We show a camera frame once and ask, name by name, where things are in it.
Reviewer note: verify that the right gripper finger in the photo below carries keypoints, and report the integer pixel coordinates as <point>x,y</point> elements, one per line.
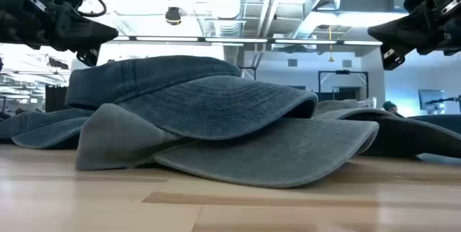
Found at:
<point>399,44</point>
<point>399,26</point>

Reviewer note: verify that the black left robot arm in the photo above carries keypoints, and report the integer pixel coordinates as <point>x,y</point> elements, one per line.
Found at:
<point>14,8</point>

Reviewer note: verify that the black ceiling dome lamp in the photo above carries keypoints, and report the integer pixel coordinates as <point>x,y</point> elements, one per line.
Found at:
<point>173,16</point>

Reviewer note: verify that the person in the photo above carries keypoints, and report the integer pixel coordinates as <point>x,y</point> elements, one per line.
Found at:
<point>389,106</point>

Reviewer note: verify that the clear plastic bin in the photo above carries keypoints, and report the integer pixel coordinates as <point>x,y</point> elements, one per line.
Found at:
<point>369,103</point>

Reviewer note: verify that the black metal frame stand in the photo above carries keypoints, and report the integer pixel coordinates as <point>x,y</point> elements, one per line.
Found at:
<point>342,72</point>

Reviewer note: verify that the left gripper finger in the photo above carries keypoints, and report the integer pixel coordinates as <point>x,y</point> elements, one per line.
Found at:
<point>93,44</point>
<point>83,26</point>

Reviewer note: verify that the grey wall monitor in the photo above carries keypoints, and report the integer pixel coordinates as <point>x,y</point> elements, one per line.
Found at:
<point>430,98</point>

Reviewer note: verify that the dark navy denim cap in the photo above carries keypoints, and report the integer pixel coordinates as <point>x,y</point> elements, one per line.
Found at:
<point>403,134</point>

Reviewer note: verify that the black partition curtain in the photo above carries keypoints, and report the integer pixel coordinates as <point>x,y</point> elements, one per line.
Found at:
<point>55,98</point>

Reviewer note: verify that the white linear ceiling light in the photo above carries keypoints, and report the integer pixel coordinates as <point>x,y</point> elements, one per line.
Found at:
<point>362,43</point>
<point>306,41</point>
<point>167,39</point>
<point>236,40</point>

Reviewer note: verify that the grey denim cap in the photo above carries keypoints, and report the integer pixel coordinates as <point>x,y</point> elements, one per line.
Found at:
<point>281,152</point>
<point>335,106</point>

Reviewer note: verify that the blue denim cap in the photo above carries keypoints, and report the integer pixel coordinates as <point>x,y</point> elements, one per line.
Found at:
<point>443,122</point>
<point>43,127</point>
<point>201,106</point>

